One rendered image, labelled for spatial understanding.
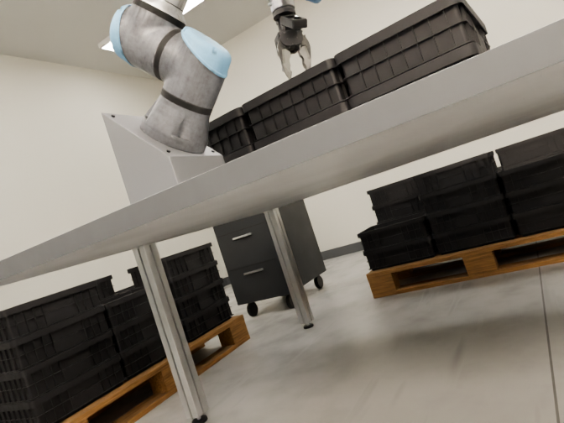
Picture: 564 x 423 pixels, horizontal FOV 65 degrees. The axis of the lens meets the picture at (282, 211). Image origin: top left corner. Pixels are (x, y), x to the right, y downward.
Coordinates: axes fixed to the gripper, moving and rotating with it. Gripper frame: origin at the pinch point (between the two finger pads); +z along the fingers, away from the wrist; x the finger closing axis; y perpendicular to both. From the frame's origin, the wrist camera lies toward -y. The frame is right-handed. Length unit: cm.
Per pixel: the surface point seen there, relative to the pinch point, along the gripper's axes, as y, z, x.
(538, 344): -14, 96, -51
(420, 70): -43.4, 16.0, -13.4
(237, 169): -68, 31, 33
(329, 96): -27.6, 14.6, 2.2
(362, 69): -34.4, 11.2, -4.6
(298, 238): 180, 65, -28
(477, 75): -89, 29, 8
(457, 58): -49, 16, -19
